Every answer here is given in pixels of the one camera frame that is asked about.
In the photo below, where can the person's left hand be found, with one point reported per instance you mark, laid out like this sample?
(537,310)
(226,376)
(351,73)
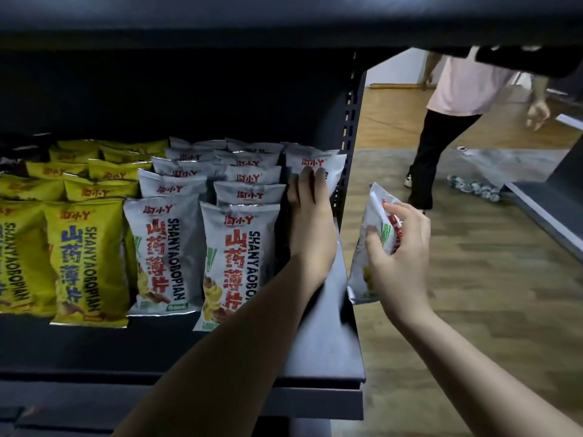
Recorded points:
(314,227)

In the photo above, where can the person's right hand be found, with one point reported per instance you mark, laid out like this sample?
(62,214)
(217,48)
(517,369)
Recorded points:
(407,273)

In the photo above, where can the dark blue metal shelf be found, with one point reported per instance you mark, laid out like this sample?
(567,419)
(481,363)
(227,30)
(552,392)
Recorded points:
(328,341)

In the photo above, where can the brown snack packet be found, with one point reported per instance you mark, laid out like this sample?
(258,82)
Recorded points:
(27,152)
(11,167)

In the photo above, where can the person's left forearm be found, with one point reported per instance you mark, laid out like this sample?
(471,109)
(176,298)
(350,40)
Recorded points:
(218,373)

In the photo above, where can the person's right forearm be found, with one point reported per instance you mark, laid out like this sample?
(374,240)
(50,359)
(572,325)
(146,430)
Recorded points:
(483,386)

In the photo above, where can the clear plastic water bottle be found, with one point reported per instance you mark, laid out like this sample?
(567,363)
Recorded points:
(476,188)

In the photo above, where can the clear plastic sheet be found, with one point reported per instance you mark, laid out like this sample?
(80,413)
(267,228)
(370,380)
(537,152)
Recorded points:
(514,166)

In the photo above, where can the white edged shelving rack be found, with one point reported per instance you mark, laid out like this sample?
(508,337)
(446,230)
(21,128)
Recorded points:
(555,204)

